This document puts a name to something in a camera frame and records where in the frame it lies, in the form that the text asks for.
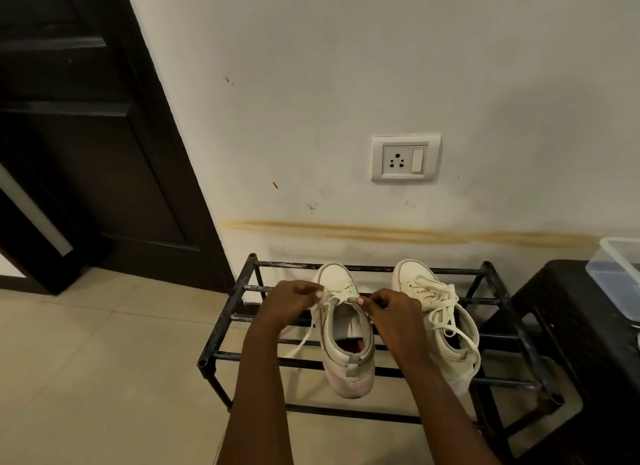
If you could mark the person's right hand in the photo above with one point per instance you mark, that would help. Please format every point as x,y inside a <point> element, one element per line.
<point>400,325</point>

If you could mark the person's left hand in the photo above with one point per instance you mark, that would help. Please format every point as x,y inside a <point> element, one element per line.
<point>285,302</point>

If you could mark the person's right fingers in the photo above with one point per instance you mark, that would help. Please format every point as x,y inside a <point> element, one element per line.
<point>372,302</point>

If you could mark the person's left fingers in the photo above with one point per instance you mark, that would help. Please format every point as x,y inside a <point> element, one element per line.
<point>309,291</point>

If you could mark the white sneaker with pink insole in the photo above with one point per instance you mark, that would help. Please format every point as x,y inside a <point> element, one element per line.
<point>346,329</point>

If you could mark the person's left forearm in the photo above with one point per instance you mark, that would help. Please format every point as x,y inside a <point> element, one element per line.
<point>261,394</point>

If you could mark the person's right forearm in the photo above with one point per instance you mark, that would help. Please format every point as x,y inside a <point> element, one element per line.
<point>445,419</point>

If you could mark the white sneaker with loose laces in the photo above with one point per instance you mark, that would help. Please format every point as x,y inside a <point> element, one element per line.
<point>440,310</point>

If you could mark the black metal shoe rack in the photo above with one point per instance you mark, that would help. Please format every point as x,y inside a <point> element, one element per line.
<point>500,329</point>

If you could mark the black plastic stool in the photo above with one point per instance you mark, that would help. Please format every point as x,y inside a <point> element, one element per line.
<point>580,339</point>

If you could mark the clear plastic container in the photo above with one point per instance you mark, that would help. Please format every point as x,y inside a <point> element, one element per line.
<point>617,275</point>

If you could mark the dark wooden door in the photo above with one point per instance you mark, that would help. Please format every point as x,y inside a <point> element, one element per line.
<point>90,130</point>

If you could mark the white wall socket with switch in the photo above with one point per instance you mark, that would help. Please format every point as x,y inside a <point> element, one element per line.
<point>405,158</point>

